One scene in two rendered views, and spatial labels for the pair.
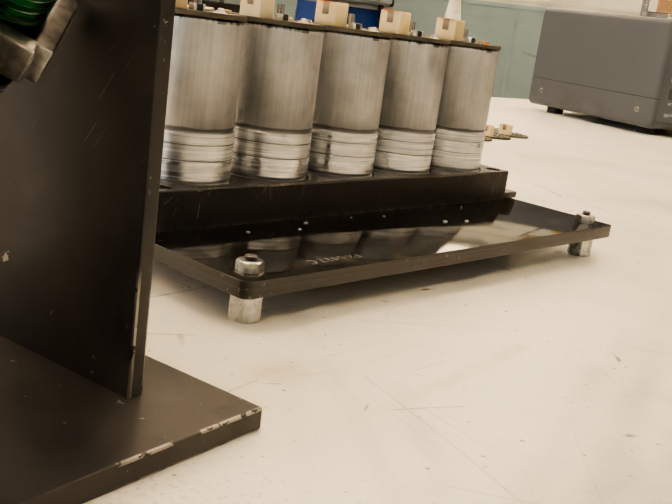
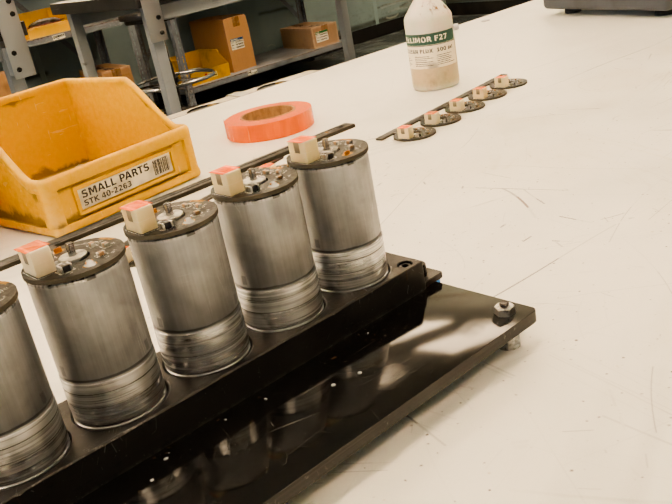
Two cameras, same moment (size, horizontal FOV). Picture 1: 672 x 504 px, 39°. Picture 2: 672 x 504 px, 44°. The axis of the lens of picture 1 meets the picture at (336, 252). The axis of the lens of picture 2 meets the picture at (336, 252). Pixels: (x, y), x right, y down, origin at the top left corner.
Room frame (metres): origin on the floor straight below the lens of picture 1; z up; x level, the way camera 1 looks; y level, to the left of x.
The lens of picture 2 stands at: (0.08, -0.07, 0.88)
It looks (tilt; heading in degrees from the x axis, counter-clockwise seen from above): 22 degrees down; 10
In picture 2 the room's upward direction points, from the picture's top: 11 degrees counter-clockwise
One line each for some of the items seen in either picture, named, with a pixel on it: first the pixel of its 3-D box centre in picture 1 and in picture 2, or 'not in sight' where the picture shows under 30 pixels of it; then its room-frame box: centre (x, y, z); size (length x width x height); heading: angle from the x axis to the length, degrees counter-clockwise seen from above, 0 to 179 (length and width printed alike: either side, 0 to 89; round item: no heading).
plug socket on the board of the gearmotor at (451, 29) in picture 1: (451, 29); (305, 148); (0.31, -0.03, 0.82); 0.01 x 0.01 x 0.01; 49
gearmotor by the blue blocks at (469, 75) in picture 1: (451, 115); (341, 226); (0.32, -0.03, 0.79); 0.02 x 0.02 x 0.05
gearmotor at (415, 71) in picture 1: (399, 114); (272, 261); (0.30, -0.01, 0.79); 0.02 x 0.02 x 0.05
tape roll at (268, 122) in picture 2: not in sight; (269, 121); (0.62, 0.05, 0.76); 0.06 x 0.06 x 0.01
